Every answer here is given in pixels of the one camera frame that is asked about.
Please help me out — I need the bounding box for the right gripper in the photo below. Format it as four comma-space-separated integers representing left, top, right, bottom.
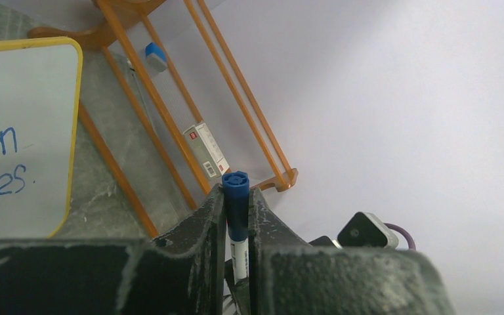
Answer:
309, 236, 341, 249

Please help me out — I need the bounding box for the blue whiteboard marker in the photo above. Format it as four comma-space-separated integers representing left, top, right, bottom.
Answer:
230, 238, 249, 283

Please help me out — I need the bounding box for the white red box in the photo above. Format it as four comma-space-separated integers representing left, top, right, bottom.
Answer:
184, 122, 230, 179

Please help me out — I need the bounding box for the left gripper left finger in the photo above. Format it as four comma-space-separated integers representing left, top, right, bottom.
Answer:
0, 186, 226, 314

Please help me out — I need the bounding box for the yellow framed whiteboard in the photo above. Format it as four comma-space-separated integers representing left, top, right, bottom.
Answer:
0, 37, 83, 239

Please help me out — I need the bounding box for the orange wooden rack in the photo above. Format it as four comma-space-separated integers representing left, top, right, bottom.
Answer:
26, 0, 299, 240

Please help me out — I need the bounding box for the blue white small object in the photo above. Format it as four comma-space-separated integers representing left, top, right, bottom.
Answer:
144, 42, 168, 72

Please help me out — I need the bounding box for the blue marker cap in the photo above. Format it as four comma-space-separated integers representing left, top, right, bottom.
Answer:
222, 171, 250, 242

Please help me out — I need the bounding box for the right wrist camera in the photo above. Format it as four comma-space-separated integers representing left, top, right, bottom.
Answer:
337, 211, 399, 249

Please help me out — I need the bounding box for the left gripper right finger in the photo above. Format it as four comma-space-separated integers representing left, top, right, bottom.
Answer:
248, 188, 454, 314

